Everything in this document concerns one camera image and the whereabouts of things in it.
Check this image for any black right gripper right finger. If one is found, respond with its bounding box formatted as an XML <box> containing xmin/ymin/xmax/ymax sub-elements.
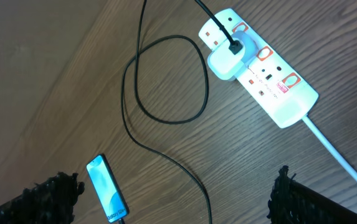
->
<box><xmin>267</xmin><ymin>166</ymin><xmax>357</xmax><ymax>224</ymax></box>

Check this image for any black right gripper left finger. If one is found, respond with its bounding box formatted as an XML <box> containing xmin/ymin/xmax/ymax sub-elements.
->
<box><xmin>0</xmin><ymin>172</ymin><xmax>85</xmax><ymax>224</ymax></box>

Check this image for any blue Galaxy smartphone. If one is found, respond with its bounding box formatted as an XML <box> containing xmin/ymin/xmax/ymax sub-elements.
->
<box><xmin>86</xmin><ymin>154</ymin><xmax>129</xmax><ymax>224</ymax></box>

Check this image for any black charging cable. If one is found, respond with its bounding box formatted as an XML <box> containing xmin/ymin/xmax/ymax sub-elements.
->
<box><xmin>117</xmin><ymin>0</ymin><xmax>244</xmax><ymax>224</ymax></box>

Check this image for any white charger plug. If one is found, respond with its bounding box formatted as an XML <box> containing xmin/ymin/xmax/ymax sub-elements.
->
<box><xmin>207</xmin><ymin>31</ymin><xmax>258</xmax><ymax>80</ymax></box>

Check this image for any white power strip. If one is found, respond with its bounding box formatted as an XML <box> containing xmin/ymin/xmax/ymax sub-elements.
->
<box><xmin>199</xmin><ymin>8</ymin><xmax>318</xmax><ymax>128</ymax></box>

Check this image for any white power strip cord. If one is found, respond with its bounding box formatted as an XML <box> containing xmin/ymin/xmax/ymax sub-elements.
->
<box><xmin>302</xmin><ymin>114</ymin><xmax>357</xmax><ymax>203</ymax></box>

